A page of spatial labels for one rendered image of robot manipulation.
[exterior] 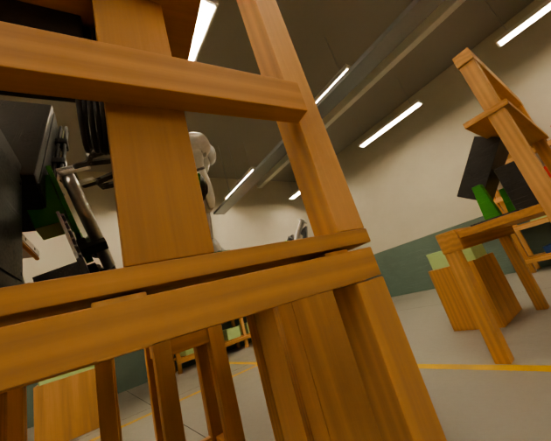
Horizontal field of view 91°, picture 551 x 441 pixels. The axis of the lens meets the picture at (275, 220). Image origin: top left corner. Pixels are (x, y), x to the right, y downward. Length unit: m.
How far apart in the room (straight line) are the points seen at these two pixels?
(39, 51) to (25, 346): 0.43
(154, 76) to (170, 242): 0.31
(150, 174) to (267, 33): 0.61
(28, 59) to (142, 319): 0.42
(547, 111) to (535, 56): 1.07
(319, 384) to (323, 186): 0.96
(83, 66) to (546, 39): 7.49
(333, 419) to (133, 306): 1.14
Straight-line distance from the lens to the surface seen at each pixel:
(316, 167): 0.69
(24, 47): 0.61
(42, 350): 0.46
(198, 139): 0.99
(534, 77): 7.46
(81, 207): 0.80
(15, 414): 1.46
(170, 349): 1.37
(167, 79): 0.61
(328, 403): 1.43
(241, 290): 0.49
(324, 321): 1.39
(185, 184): 0.53
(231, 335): 6.45
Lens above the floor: 0.77
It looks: 16 degrees up
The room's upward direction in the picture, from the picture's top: 16 degrees counter-clockwise
